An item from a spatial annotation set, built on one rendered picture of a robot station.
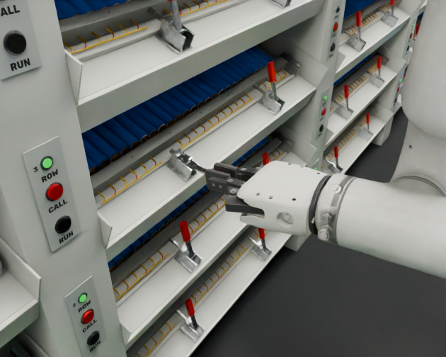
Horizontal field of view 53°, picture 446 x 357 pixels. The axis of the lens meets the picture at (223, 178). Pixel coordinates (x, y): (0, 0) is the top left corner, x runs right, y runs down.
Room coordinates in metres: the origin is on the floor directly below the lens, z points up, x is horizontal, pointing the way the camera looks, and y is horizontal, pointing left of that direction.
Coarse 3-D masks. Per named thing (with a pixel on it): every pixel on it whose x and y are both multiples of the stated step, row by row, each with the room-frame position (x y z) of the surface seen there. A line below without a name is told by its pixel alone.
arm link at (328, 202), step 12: (336, 180) 0.42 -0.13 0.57; (348, 180) 0.42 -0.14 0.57; (324, 192) 0.41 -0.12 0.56; (336, 192) 0.41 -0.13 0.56; (324, 204) 0.40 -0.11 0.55; (336, 204) 0.39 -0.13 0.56; (324, 216) 0.39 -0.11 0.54; (336, 216) 0.39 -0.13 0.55; (324, 228) 0.39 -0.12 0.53; (324, 240) 0.40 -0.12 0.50
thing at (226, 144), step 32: (288, 64) 0.92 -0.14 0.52; (320, 64) 0.90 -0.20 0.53; (256, 96) 0.80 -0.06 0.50; (288, 96) 0.83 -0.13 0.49; (224, 128) 0.68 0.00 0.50; (256, 128) 0.71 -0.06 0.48; (160, 160) 0.57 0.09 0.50; (224, 160) 0.62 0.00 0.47; (128, 192) 0.50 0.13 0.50; (160, 192) 0.51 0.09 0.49; (192, 192) 0.56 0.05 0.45; (128, 224) 0.45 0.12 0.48
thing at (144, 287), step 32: (288, 128) 0.93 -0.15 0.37; (256, 160) 0.83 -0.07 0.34; (288, 160) 0.89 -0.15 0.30; (160, 224) 0.61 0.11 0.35; (192, 224) 0.64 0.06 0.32; (224, 224) 0.66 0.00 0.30; (128, 256) 0.53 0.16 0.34; (160, 256) 0.56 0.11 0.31; (192, 256) 0.56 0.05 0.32; (128, 288) 0.48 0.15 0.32; (160, 288) 0.50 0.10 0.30; (128, 320) 0.44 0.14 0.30
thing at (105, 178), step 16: (256, 80) 0.81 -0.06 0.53; (224, 96) 0.73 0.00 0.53; (240, 96) 0.77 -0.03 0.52; (208, 112) 0.68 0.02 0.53; (176, 128) 0.62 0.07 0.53; (192, 128) 0.64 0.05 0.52; (144, 144) 0.56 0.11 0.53; (160, 144) 0.57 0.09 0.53; (128, 160) 0.53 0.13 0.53; (144, 160) 0.55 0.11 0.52; (96, 176) 0.48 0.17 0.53; (112, 176) 0.49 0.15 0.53; (96, 192) 0.47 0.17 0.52
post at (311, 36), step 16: (320, 16) 0.91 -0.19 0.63; (288, 32) 0.94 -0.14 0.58; (304, 32) 0.92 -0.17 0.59; (320, 32) 0.90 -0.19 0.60; (304, 48) 0.92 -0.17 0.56; (320, 48) 0.90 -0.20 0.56; (336, 48) 0.96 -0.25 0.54; (320, 96) 0.92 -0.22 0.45; (304, 112) 0.91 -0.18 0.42; (304, 128) 0.91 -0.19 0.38; (320, 144) 0.95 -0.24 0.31; (320, 160) 0.96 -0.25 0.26; (288, 240) 0.91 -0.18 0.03; (304, 240) 0.94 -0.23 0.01
